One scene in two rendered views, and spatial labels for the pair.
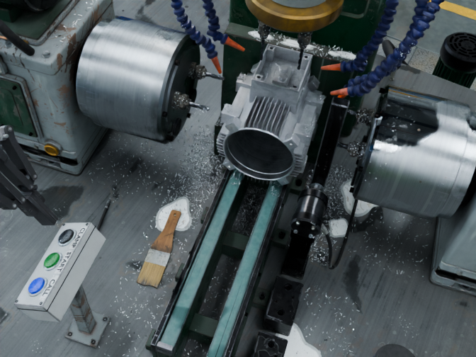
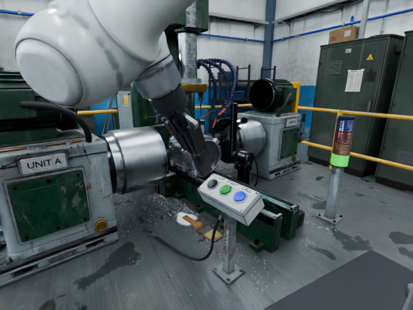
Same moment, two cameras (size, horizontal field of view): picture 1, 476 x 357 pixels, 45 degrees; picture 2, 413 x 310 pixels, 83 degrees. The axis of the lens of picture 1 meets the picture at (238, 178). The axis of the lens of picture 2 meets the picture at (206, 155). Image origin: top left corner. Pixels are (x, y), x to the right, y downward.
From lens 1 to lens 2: 99 cm
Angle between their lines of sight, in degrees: 55
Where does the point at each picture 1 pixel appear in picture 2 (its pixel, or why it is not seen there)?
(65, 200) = (128, 251)
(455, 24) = not seen: hidden behind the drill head
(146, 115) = (161, 156)
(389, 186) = (251, 139)
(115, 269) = (198, 247)
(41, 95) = (94, 175)
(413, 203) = (257, 143)
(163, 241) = (198, 224)
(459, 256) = (272, 159)
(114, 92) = (140, 151)
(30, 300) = (248, 201)
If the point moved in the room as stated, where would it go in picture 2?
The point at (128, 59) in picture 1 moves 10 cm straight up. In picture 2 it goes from (137, 135) to (134, 107)
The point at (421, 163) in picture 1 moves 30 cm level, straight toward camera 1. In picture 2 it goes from (252, 127) to (298, 138)
